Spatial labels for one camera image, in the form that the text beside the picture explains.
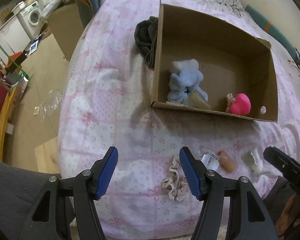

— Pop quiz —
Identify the brown cardboard box on floor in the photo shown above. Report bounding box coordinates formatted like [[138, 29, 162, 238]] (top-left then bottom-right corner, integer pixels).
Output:
[[47, 3, 84, 61]]

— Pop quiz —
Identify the white knotted cloth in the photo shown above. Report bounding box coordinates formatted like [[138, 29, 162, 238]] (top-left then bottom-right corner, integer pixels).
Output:
[[243, 147, 271, 177]]

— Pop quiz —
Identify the white washing machine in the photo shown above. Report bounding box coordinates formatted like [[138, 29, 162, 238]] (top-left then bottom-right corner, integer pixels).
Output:
[[17, 0, 44, 41]]

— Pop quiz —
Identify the dark grey garment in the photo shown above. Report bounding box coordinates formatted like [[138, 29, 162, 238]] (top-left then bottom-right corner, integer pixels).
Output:
[[134, 16, 159, 70]]

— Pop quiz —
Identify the pink rubber toy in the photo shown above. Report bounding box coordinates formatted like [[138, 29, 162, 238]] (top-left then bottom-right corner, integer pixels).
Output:
[[229, 93, 251, 115]]

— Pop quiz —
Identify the light blue plush toy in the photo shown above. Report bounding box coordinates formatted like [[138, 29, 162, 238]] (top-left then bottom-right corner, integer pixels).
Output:
[[167, 59, 209, 106]]

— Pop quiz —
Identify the open cardboard box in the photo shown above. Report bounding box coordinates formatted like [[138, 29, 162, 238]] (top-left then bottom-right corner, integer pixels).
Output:
[[151, 4, 278, 122]]

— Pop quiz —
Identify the teal rolled mat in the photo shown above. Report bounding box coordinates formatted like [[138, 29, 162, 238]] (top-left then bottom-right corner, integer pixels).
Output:
[[245, 4, 300, 69]]

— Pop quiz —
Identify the person right hand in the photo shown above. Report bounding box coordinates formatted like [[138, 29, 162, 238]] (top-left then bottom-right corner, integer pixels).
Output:
[[275, 194, 300, 240]]

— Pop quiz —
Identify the beige lace scrunchie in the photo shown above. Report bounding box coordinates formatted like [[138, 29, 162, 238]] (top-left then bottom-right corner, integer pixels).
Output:
[[162, 156, 190, 202]]

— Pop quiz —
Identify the tan silicone piece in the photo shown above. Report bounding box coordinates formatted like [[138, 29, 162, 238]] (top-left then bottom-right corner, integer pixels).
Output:
[[218, 150, 236, 173]]

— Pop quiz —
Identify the clear plastic labelled bag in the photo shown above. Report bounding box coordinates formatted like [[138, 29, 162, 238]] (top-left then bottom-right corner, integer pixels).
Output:
[[197, 146, 219, 171]]

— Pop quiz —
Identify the pink patterned bedspread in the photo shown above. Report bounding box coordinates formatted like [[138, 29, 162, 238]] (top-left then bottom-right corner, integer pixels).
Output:
[[58, 0, 300, 239]]

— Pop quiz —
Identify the red yellow rack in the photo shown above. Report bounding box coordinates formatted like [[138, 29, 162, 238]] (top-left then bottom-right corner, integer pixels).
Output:
[[0, 69, 18, 162]]

